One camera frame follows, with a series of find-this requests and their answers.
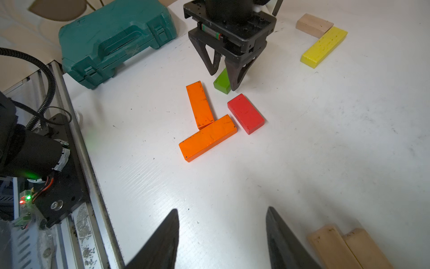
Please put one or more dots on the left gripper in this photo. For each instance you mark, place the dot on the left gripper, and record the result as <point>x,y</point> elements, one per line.
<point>231,29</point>

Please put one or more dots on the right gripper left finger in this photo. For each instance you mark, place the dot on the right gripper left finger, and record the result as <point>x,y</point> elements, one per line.
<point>160,251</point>

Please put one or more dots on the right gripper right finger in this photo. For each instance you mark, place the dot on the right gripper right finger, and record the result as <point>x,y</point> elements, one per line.
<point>285,250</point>

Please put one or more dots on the dark green block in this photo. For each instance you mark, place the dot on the dark green block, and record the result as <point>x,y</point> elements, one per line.
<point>222,82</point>

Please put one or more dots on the yellow long block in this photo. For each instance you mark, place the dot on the yellow long block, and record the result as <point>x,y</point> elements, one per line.
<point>323,47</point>

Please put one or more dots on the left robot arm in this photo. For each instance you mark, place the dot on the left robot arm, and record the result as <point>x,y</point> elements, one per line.
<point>25,153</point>

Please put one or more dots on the wood long block lower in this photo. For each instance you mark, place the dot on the wood long block lower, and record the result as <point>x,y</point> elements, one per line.
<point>332,249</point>

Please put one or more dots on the wood small block upper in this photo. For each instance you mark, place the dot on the wood small block upper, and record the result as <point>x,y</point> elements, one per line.
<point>365,250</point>

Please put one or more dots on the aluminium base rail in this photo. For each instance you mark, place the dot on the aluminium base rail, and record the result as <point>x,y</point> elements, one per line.
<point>67,224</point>

